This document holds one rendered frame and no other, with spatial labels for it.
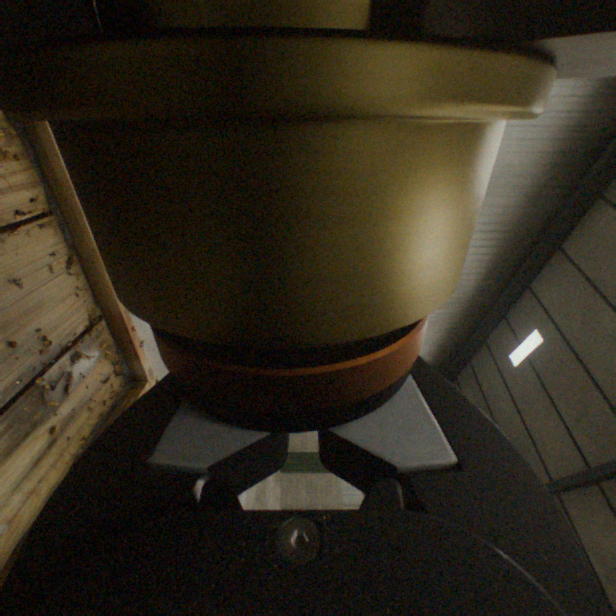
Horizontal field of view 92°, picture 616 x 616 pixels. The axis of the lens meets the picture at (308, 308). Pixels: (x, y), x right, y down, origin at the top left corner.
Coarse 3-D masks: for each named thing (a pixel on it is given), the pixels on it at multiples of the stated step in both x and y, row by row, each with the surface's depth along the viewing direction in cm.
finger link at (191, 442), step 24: (192, 408) 7; (168, 432) 6; (192, 432) 6; (216, 432) 6; (240, 432) 6; (264, 432) 6; (168, 456) 6; (192, 456) 6; (216, 456) 6; (240, 456) 6; (264, 456) 7; (240, 480) 7
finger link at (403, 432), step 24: (408, 384) 8; (384, 408) 7; (408, 408) 7; (336, 432) 6; (360, 432) 6; (384, 432) 6; (408, 432) 6; (432, 432) 6; (336, 456) 7; (360, 456) 6; (384, 456) 6; (408, 456) 6; (432, 456) 6; (360, 480) 7
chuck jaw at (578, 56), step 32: (448, 0) 3; (480, 0) 3; (512, 0) 3; (544, 0) 3; (576, 0) 3; (608, 0) 2; (448, 32) 3; (480, 32) 3; (512, 32) 3; (544, 32) 3; (576, 32) 3; (608, 32) 3; (576, 64) 4; (608, 64) 4
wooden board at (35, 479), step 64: (0, 192) 19; (64, 192) 23; (0, 256) 19; (64, 256) 24; (0, 320) 19; (64, 320) 24; (128, 320) 30; (0, 384) 19; (64, 384) 24; (128, 384) 33; (0, 448) 19; (64, 448) 24; (0, 512) 19; (0, 576) 19
